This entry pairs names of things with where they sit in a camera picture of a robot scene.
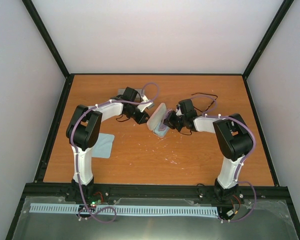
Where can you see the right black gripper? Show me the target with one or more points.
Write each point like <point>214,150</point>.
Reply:
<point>168,121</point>

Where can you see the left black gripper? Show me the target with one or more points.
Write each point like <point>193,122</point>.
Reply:
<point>141,120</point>

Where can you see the pink glasses case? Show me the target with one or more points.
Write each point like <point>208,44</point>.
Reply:
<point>156,118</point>

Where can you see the blue cleaning cloth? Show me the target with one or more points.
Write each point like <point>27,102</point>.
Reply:
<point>103,147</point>
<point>161,134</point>

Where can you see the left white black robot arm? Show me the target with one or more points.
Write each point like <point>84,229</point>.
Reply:
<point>84,129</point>

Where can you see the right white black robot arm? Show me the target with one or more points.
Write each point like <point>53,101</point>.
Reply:
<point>236,141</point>

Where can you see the grey glasses case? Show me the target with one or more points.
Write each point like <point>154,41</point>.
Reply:
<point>130,94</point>

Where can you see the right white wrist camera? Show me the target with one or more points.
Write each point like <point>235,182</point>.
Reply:
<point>178,110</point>

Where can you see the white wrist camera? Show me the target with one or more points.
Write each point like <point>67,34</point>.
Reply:
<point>178,110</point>
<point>145,103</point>

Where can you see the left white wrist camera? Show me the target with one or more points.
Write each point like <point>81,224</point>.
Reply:
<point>145,103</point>

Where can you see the black frame glasses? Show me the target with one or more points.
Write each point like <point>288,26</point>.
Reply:
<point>212,97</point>

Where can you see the blue slotted cable duct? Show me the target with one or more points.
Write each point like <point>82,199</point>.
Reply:
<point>129,210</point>

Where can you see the black cage frame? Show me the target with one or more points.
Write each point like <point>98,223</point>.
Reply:
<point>69,77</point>

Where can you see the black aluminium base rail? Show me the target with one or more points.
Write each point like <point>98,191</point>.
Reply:
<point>112,192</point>

